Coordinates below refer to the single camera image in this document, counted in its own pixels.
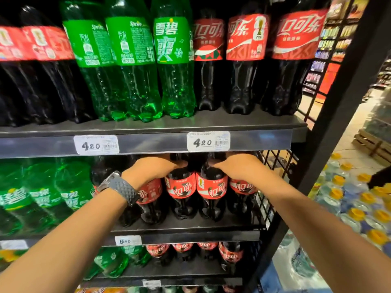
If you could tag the person's right hand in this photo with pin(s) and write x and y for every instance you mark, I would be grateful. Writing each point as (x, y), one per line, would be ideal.
(244, 167)

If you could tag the person's left hand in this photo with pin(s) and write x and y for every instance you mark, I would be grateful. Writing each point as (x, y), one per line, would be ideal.
(152, 169)

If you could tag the row of red-label cola bottles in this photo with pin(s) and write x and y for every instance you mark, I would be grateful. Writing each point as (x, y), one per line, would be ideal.
(149, 192)

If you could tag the black metal shelf rack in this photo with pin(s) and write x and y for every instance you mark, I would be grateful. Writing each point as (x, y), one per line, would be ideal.
(152, 144)

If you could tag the medium red-label cola bottle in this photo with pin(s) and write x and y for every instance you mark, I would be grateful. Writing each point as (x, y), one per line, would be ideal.
(210, 187)
(180, 187)

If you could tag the big red-label cola bottle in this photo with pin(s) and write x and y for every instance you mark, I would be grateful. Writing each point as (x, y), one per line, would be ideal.
(207, 246)
(230, 254)
(158, 250)
(182, 247)

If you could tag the small red-label cola bottle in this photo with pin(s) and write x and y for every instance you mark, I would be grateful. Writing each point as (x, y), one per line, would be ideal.
(209, 39)
(297, 36)
(246, 39)

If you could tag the cluster of dark soda bottles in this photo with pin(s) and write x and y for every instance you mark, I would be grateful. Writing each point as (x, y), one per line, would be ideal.
(45, 88)

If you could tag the person's right forearm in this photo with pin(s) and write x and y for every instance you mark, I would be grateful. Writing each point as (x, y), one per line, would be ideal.
(330, 241)

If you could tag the person's left forearm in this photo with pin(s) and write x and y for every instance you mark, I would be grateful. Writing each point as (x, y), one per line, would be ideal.
(61, 247)

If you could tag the grey perforated-band wristwatch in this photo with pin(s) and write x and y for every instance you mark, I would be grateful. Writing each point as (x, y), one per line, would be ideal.
(125, 189)

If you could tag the small white price tag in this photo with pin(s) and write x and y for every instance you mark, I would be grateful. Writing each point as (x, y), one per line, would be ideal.
(208, 141)
(96, 145)
(128, 241)

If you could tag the wooden pallet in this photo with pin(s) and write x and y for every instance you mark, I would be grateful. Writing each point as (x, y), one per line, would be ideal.
(372, 146)

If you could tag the shrink-wrapped water packs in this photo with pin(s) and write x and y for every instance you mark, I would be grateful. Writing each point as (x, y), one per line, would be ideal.
(380, 118)

